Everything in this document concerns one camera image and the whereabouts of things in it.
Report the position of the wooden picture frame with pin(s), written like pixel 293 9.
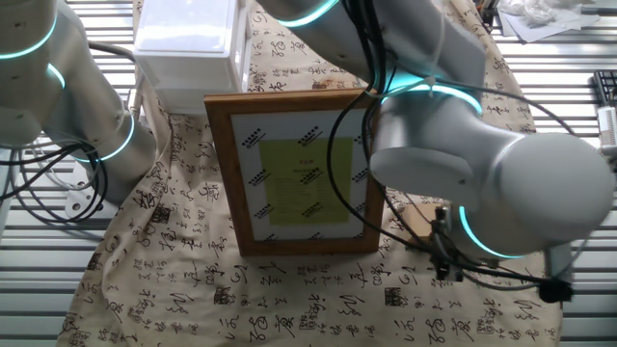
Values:
pixel 222 168

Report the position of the white paper sheets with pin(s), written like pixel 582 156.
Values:
pixel 540 24

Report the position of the light wooden cube block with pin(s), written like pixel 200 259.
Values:
pixel 418 222

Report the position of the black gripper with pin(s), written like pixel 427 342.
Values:
pixel 446 236

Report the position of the beige calligraphy print cloth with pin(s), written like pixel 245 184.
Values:
pixel 193 289

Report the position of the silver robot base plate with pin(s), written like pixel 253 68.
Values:
pixel 77 202

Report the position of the white plastic drawer box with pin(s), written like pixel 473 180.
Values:
pixel 183 62

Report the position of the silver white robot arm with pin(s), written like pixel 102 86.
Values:
pixel 554 183

